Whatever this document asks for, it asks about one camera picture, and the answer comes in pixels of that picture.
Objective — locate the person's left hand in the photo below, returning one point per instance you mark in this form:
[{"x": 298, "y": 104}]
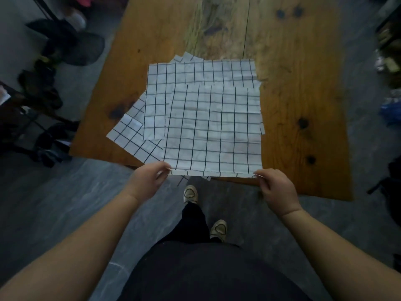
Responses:
[{"x": 145, "y": 184}]

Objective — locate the black blue bag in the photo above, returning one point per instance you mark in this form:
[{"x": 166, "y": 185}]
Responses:
[{"x": 50, "y": 153}]

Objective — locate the black backpack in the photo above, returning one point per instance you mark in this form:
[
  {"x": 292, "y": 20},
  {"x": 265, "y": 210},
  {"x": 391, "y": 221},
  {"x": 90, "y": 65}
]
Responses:
[{"x": 393, "y": 191}]

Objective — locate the black standing fan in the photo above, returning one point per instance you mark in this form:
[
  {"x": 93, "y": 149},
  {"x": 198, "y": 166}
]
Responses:
[{"x": 81, "y": 50}]

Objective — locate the person's right forearm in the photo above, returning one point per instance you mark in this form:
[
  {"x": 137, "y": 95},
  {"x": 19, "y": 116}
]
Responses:
[{"x": 338, "y": 257}]

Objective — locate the person's black trousers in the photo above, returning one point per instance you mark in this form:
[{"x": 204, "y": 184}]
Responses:
[{"x": 192, "y": 222}]

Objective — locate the pile of packaging scraps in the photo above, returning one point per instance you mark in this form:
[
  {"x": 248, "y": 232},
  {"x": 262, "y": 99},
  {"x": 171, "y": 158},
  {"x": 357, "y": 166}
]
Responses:
[{"x": 388, "y": 64}]

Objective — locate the person's right hand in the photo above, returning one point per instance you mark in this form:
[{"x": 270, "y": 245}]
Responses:
[{"x": 278, "y": 194}]

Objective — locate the person's left forearm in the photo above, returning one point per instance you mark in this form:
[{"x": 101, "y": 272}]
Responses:
[{"x": 69, "y": 253}]

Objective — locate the person's white left shoe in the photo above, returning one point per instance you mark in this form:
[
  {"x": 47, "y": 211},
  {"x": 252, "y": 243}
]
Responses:
[{"x": 190, "y": 194}]

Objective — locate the person's white right shoe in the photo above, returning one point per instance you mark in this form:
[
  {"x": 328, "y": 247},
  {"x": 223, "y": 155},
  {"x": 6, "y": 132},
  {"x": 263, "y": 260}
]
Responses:
[{"x": 218, "y": 230}]

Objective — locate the pink plastic bag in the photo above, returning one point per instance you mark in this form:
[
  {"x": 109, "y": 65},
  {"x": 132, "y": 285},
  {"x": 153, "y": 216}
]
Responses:
[{"x": 84, "y": 1}]

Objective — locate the white orange paper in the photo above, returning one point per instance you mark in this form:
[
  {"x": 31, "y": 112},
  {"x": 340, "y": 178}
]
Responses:
[{"x": 3, "y": 96}]

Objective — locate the person's white shoe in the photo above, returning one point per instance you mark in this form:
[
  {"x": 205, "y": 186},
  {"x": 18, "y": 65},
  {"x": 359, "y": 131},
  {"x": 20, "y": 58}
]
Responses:
[
  {"x": 218, "y": 230},
  {"x": 190, "y": 194}
]

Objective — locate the blue plastic bag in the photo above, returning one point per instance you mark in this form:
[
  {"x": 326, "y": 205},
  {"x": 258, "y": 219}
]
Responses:
[{"x": 391, "y": 111}]

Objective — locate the person's black top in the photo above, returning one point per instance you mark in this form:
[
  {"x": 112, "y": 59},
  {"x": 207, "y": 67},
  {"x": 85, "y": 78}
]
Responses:
[{"x": 203, "y": 272}]

